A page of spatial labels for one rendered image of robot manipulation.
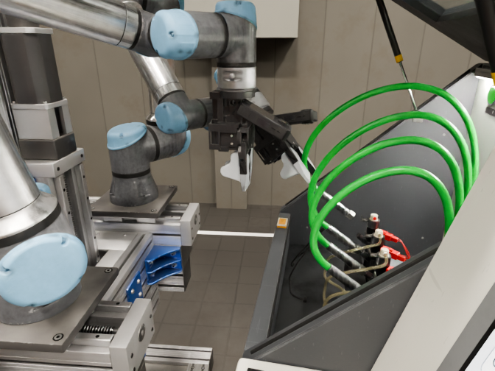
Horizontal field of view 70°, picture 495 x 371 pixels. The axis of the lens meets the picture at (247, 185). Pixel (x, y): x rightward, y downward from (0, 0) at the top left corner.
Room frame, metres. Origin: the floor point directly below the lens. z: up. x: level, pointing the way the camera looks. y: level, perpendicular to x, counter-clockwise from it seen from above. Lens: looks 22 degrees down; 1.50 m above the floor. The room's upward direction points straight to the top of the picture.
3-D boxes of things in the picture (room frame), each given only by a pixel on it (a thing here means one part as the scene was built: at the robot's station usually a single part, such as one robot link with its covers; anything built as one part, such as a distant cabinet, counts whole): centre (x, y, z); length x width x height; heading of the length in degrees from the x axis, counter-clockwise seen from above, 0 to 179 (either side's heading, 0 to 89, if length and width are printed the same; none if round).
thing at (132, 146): (1.06, 0.36, 1.20); 0.13 x 0.12 x 0.14; 137
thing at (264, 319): (0.82, -0.07, 0.87); 0.62 x 0.04 x 0.16; 169
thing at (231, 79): (0.71, 0.02, 1.44); 0.08 x 0.08 x 0.05
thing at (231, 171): (0.70, 0.03, 1.25); 0.06 x 0.03 x 0.09; 79
